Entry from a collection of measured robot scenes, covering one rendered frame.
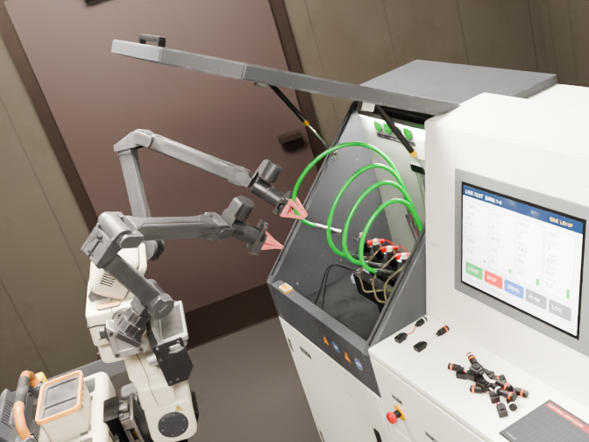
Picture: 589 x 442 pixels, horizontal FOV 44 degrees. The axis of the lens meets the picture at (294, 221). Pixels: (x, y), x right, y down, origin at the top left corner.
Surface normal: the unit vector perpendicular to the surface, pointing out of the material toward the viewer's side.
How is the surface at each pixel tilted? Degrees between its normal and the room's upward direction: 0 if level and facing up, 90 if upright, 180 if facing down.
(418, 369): 0
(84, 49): 90
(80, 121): 90
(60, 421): 92
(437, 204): 76
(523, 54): 90
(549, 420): 0
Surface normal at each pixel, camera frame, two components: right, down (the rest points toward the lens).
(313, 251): 0.47, 0.25
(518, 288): -0.88, 0.20
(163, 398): 0.22, 0.36
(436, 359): -0.27, -0.87
